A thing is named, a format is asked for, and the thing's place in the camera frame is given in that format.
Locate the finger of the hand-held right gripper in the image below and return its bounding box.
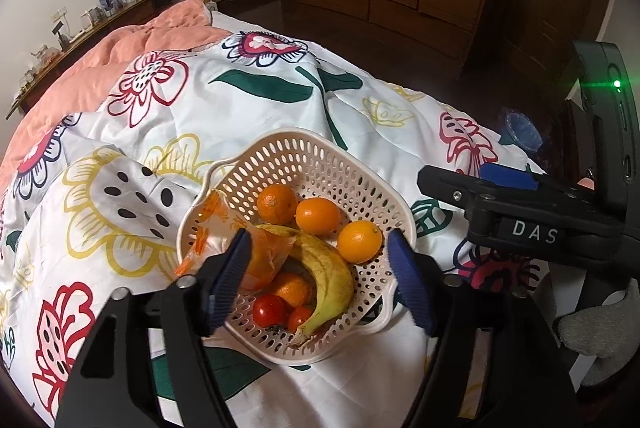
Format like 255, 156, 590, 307
479, 163, 596, 199
417, 165, 506, 233

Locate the red tomato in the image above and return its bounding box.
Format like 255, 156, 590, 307
287, 305, 315, 333
251, 294, 288, 328

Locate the grey fleece cloth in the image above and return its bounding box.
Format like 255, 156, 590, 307
550, 275, 640, 389

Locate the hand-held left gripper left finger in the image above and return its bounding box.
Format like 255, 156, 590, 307
54, 228, 252, 428

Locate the pink blanket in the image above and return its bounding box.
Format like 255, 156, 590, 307
0, 0, 223, 189

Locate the orange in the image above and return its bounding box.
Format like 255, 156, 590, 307
295, 198, 341, 236
337, 220, 384, 265
256, 183, 299, 225
272, 272, 312, 309

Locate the white floral duvet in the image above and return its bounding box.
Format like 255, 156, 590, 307
0, 25, 551, 428

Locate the yellow banana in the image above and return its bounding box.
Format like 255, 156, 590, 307
255, 223, 356, 349

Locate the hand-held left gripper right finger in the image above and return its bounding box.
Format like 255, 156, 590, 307
386, 229, 573, 428

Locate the cream perforated plastic basket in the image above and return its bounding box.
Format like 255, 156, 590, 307
175, 128, 416, 366

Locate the blue plastic container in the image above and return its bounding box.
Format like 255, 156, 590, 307
502, 110, 543, 153

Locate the clear bag of small oranges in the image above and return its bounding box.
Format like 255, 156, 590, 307
175, 193, 296, 293

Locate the wooden headboard shelf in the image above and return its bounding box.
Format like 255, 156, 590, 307
5, 0, 182, 121

